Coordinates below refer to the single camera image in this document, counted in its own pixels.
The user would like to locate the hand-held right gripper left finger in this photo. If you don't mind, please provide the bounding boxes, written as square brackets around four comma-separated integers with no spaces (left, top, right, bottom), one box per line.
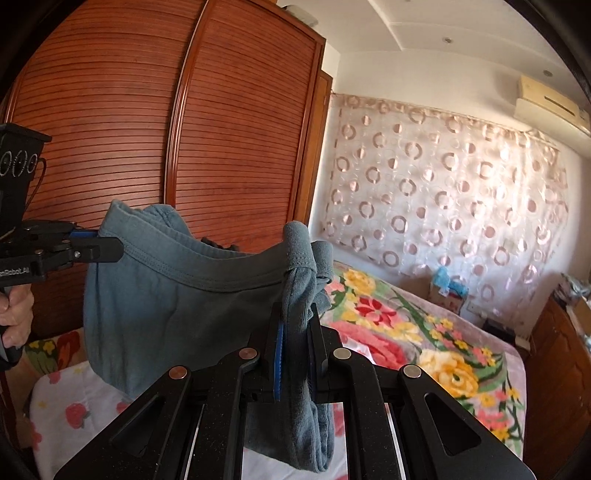
[53,302,284,480]

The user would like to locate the floral pink blanket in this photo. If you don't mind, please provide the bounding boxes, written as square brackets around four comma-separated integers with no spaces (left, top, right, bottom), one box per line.
[23,259,528,459]

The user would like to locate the box with blue bag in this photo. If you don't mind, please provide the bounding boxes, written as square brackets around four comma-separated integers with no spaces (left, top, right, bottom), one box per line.
[428,265,470,315]

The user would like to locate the wall air conditioner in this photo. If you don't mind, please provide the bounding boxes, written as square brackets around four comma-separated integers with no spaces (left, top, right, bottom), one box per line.
[514,74,591,136]

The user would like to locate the grey-green pants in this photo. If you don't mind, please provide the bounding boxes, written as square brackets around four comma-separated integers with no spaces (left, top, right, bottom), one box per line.
[83,199,339,474]

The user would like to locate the strawberry print white quilt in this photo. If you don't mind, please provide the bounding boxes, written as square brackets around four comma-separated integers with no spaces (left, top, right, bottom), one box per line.
[28,360,352,480]

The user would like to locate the sheer circle pattern curtain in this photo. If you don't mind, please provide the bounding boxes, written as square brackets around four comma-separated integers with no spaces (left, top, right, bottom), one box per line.
[318,91,572,320]

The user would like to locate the wooden sideboard cabinet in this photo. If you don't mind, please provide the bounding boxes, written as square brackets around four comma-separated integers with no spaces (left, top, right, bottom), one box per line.
[524,295,591,468]

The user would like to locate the slatted wooden wardrobe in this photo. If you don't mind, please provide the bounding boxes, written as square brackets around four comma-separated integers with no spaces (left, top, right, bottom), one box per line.
[0,0,334,342]

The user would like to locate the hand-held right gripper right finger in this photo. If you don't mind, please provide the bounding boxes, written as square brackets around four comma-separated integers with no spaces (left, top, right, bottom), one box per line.
[305,316,534,480]

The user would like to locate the person's left hand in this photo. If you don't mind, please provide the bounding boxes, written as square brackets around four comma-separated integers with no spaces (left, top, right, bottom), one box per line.
[0,287,36,350]

